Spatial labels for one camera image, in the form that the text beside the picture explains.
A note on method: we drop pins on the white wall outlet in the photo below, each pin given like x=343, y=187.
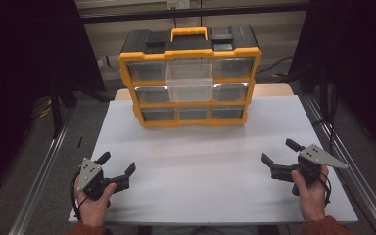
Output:
x=178, y=4

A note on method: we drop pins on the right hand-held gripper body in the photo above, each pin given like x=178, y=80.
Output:
x=313, y=160

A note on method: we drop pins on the person's right hand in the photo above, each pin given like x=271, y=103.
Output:
x=311, y=199

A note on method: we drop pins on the black stand pole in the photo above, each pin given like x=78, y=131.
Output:
x=56, y=107

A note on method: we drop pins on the black horizontal bar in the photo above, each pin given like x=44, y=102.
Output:
x=192, y=13

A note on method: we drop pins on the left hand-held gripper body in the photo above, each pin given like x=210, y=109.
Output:
x=89, y=178

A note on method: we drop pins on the person's left hand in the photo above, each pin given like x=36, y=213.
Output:
x=94, y=205

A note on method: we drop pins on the white table board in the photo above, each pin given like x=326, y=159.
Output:
x=192, y=156

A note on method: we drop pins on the aluminium rail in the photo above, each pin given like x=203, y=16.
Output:
x=349, y=156
x=42, y=169

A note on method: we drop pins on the black curtain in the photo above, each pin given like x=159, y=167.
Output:
x=19, y=65
x=355, y=58

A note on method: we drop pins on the yellow black organizer cabinet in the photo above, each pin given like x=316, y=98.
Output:
x=189, y=49

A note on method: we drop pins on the clear plastic drawer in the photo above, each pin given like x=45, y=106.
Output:
x=189, y=80

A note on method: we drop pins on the set of closed small drawers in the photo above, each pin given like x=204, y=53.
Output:
x=231, y=68

